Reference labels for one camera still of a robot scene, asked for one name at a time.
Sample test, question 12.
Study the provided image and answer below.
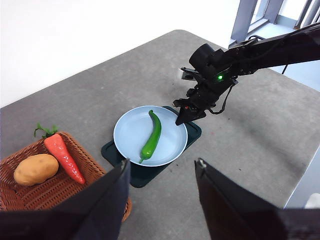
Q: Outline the white rounded object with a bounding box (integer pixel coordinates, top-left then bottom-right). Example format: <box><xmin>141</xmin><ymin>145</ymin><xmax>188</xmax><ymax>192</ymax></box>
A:
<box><xmin>305</xmin><ymin>193</ymin><xmax>320</xmax><ymax>209</ymax></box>

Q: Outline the yellow-brown potato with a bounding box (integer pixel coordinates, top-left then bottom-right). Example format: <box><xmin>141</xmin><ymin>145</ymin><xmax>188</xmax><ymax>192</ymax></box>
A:
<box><xmin>13</xmin><ymin>153</ymin><xmax>60</xmax><ymax>187</ymax></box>

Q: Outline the long green pepper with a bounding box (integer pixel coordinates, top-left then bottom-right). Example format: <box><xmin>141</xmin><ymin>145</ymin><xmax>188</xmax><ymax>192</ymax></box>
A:
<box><xmin>139</xmin><ymin>109</ymin><xmax>163</xmax><ymax>165</ymax></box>

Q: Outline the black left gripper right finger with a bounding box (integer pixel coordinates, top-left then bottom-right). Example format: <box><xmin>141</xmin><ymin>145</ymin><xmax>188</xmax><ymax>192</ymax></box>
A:
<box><xmin>194</xmin><ymin>157</ymin><xmax>320</xmax><ymax>240</ymax></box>

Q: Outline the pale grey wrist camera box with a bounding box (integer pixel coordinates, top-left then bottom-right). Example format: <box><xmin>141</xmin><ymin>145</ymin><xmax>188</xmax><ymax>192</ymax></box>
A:
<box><xmin>179</xmin><ymin>66</ymin><xmax>201</xmax><ymax>81</ymax></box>

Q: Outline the light blue round plate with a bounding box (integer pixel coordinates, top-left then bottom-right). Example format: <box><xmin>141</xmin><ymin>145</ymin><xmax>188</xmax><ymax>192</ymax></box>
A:
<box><xmin>113</xmin><ymin>105</ymin><xmax>189</xmax><ymax>168</ymax></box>

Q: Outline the brown wicker basket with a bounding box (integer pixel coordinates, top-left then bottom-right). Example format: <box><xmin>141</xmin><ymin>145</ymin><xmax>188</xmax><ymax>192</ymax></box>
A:
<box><xmin>0</xmin><ymin>131</ymin><xmax>133</xmax><ymax>223</ymax></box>

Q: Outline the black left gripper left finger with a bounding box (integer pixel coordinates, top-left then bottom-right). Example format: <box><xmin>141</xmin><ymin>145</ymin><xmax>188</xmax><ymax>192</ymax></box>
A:
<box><xmin>0</xmin><ymin>158</ymin><xmax>132</xmax><ymax>240</ymax></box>

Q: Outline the grey window frame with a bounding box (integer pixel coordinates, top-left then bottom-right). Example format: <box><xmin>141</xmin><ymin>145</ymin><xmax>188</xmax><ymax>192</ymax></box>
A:
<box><xmin>228</xmin><ymin>0</ymin><xmax>320</xmax><ymax>49</ymax></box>

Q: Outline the black rectangular tray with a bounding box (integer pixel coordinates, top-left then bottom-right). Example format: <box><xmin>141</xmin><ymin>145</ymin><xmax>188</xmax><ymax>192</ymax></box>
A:
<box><xmin>100</xmin><ymin>105</ymin><xmax>203</xmax><ymax>189</ymax></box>

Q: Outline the black looped gripper cable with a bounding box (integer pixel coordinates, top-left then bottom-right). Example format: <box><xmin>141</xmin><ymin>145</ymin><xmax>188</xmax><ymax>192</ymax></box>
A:
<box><xmin>206</xmin><ymin>83</ymin><xmax>238</xmax><ymax>115</ymax></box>

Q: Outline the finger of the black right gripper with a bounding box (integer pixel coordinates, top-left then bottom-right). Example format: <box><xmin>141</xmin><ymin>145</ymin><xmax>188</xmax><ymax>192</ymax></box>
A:
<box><xmin>175</xmin><ymin>105</ymin><xmax>195</xmax><ymax>126</ymax></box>
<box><xmin>175</xmin><ymin>111</ymin><xmax>208</xmax><ymax>126</ymax></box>

